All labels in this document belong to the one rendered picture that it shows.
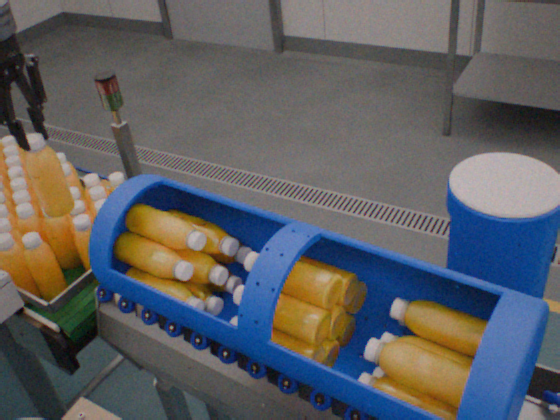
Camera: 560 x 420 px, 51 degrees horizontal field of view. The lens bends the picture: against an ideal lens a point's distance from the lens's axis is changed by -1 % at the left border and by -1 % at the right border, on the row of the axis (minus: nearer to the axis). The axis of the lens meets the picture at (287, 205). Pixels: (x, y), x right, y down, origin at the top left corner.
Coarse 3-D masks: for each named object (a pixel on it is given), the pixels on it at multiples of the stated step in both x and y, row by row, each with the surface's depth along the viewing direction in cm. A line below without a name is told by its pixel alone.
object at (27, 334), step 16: (16, 320) 149; (32, 320) 144; (48, 320) 143; (16, 336) 157; (32, 336) 149; (48, 336) 141; (96, 336) 164; (32, 352) 157; (48, 352) 149; (64, 352) 141; (32, 368) 174; (64, 368) 149; (112, 368) 205; (48, 384) 180; (96, 384) 200
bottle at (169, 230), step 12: (144, 204) 131; (132, 216) 128; (144, 216) 127; (156, 216) 126; (168, 216) 125; (132, 228) 129; (144, 228) 126; (156, 228) 125; (168, 228) 123; (180, 228) 123; (192, 228) 124; (156, 240) 126; (168, 240) 123; (180, 240) 122
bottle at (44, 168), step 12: (36, 156) 121; (48, 156) 122; (36, 168) 122; (48, 168) 123; (60, 168) 126; (36, 180) 124; (48, 180) 124; (60, 180) 126; (36, 192) 127; (48, 192) 126; (60, 192) 127; (48, 204) 128; (60, 204) 129; (72, 204) 132; (48, 216) 131; (60, 216) 130
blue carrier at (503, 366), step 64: (128, 192) 125; (192, 192) 125; (320, 256) 125; (384, 256) 104; (192, 320) 113; (256, 320) 103; (384, 320) 120; (512, 320) 87; (320, 384) 101; (512, 384) 82
